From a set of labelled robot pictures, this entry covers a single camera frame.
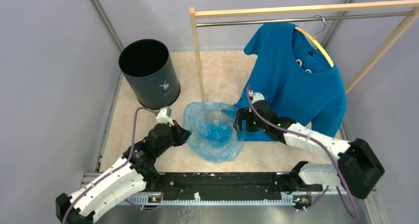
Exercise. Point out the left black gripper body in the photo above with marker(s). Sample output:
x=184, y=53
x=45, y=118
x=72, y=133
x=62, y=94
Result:
x=176, y=138

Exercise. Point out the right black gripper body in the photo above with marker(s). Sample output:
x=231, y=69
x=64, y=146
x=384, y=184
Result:
x=252, y=123

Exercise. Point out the blue plastic trash bag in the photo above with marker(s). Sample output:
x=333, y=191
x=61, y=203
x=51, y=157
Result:
x=213, y=133

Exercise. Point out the black cylindrical trash bin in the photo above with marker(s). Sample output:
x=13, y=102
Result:
x=147, y=66

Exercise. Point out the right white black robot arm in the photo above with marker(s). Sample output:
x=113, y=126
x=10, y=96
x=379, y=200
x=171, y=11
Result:
x=353, y=164

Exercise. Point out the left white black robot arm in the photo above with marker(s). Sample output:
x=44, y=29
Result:
x=133, y=172

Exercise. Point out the blue t-shirt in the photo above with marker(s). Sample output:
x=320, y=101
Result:
x=296, y=79

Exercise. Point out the yellow clothes hanger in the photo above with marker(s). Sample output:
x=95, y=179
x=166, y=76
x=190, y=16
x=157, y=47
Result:
x=313, y=39

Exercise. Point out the wooden clothes rack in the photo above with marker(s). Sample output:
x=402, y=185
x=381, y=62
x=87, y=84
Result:
x=409, y=18

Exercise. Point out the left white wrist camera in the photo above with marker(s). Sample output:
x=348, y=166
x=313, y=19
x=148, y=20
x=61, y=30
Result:
x=164, y=116

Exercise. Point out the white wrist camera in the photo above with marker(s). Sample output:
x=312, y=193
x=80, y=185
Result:
x=164, y=116
x=256, y=96

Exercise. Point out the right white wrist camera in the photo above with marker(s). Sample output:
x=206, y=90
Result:
x=256, y=96

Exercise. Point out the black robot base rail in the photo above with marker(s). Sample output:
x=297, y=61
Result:
x=227, y=189

